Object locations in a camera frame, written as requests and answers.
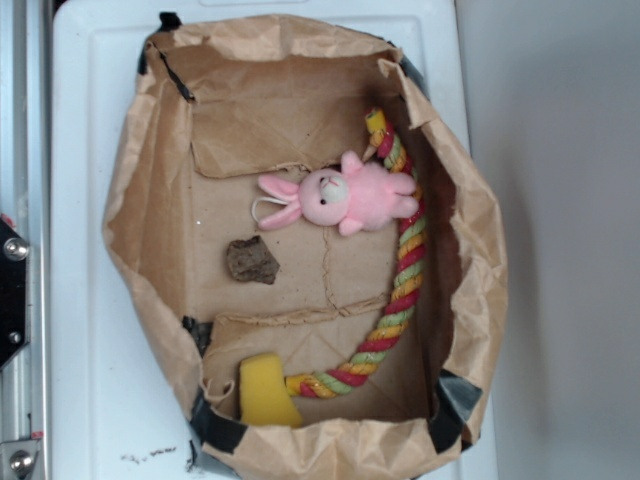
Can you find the black metal bracket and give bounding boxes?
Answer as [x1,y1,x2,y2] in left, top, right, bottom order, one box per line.
[0,214,30,369]

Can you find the brown paper bag bin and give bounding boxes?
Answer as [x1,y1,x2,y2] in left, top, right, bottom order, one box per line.
[103,14,508,479]

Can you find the brown rock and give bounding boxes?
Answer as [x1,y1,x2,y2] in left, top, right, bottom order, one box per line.
[226,235,280,285]

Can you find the multicolour twisted rope toy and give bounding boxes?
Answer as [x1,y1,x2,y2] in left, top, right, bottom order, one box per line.
[285,108,426,399]

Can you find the pink plush bunny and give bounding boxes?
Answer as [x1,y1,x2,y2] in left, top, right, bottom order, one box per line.
[252,151,419,236]

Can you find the yellow sponge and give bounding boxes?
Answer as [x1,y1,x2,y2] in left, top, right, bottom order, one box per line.
[239,353,303,428]

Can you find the aluminium frame rail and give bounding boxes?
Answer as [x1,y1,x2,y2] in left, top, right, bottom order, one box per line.
[1,1,52,479]

